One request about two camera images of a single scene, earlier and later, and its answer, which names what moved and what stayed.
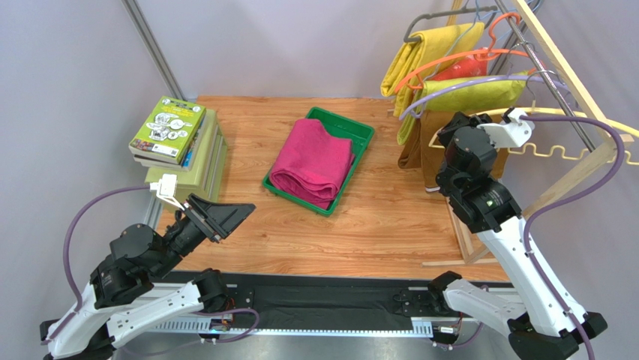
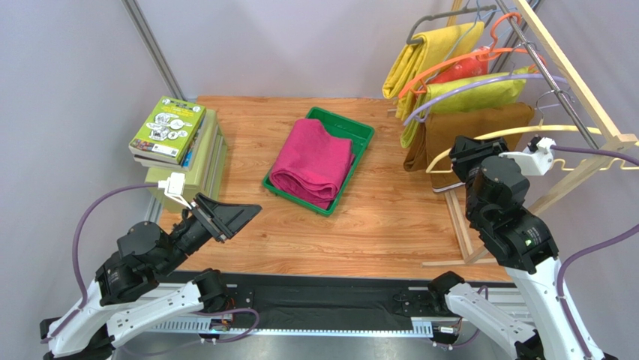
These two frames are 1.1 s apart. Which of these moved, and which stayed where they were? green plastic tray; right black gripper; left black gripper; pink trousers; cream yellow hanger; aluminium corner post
Moved: cream yellow hanger; right black gripper
Stayed: aluminium corner post; pink trousers; green plastic tray; left black gripper
